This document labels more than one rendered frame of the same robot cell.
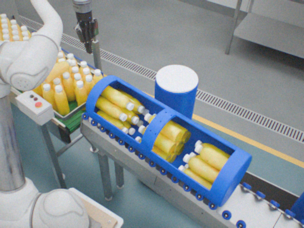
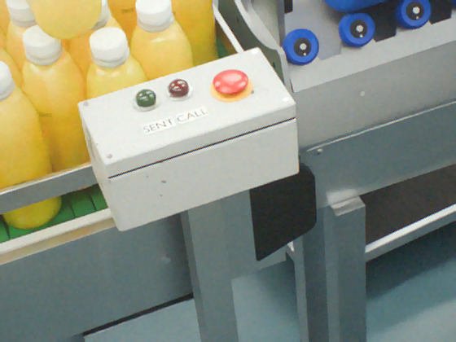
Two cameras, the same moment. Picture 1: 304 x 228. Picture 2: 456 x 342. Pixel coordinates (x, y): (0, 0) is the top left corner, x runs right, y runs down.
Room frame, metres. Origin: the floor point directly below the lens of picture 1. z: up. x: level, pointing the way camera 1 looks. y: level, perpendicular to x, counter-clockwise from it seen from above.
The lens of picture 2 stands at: (0.75, 1.33, 1.82)
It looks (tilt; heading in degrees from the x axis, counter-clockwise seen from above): 44 degrees down; 307
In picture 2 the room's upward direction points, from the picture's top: 8 degrees counter-clockwise
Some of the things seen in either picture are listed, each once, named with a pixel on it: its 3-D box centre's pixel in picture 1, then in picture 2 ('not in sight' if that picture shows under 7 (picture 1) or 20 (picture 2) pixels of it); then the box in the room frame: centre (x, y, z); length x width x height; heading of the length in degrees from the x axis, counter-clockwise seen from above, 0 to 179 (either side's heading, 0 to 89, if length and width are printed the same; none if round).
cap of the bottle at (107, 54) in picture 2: (46, 86); (108, 44); (1.39, 0.62, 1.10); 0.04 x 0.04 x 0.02
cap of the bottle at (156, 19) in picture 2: (58, 88); (154, 9); (1.38, 0.55, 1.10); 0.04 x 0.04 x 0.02
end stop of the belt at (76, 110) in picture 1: (89, 101); (214, 18); (1.42, 0.39, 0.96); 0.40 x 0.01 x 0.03; 142
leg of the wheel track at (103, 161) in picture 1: (105, 177); (347, 331); (1.27, 0.31, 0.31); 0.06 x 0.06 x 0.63; 52
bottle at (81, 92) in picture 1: (81, 96); (185, 15); (1.43, 0.43, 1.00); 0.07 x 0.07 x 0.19
